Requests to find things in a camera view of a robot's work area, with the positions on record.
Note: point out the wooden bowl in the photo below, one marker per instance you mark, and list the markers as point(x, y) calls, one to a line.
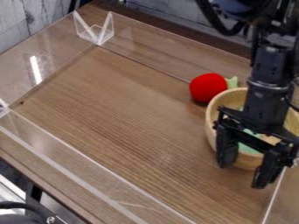
point(233, 98)

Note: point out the clear acrylic tray wall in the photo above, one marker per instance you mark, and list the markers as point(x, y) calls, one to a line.
point(102, 129)

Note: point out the green rectangular block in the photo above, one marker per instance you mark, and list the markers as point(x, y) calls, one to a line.
point(246, 148)

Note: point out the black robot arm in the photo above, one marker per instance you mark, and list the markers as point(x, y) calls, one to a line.
point(274, 18)

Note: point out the clear acrylic corner bracket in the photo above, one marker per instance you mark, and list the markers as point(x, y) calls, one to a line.
point(95, 34)

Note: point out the black metal table frame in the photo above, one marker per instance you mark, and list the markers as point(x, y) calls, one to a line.
point(40, 211)

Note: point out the red plush strawberry toy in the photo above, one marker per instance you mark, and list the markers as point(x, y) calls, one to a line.
point(209, 84)

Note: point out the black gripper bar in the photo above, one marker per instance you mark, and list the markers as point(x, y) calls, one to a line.
point(275, 142)

